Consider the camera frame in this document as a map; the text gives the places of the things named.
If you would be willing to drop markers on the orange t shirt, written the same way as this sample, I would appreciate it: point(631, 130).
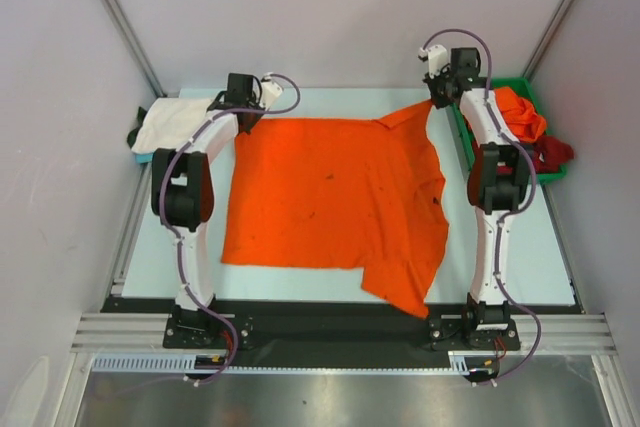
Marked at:
point(520, 115)
point(342, 193)

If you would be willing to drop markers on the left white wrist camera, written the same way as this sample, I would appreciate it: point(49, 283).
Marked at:
point(271, 91)

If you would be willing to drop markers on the left aluminium side rail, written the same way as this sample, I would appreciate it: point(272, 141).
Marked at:
point(128, 238)

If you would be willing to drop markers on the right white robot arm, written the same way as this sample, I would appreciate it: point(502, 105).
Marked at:
point(499, 187)

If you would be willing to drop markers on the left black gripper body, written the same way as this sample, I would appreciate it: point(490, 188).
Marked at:
point(254, 117)

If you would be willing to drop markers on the green plastic bin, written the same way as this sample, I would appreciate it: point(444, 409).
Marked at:
point(524, 89)

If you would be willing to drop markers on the folded light blue t shirt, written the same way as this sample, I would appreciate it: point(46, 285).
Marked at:
point(143, 158)

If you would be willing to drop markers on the right aluminium corner post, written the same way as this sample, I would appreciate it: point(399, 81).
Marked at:
point(542, 47)

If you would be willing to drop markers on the folded white t shirt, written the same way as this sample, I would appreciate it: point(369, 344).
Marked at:
point(169, 123)

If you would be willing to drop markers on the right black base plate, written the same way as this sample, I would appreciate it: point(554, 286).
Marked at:
point(453, 334)

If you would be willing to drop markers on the aluminium corner post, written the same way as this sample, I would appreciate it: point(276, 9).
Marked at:
point(134, 46)
point(542, 47)

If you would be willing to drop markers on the white slotted cable duct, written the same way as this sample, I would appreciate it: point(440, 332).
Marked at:
point(193, 364)

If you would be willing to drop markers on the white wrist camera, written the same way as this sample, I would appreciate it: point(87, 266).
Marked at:
point(436, 58)
point(271, 91)

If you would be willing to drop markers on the dark red t shirt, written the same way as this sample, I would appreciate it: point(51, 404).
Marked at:
point(551, 154)

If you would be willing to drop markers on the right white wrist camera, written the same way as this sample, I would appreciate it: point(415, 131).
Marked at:
point(436, 58)

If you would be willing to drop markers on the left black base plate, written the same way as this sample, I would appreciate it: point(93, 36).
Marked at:
point(207, 334)

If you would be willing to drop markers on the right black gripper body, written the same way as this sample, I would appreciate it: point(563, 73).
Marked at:
point(441, 95)

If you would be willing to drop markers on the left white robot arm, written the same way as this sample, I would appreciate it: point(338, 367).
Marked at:
point(182, 192)

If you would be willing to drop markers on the left aluminium corner post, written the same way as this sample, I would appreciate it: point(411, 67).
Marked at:
point(134, 46)

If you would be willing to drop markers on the aluminium front rail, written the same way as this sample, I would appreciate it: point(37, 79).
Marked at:
point(116, 332)

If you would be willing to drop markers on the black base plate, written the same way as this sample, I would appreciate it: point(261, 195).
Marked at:
point(207, 334)
point(453, 334)

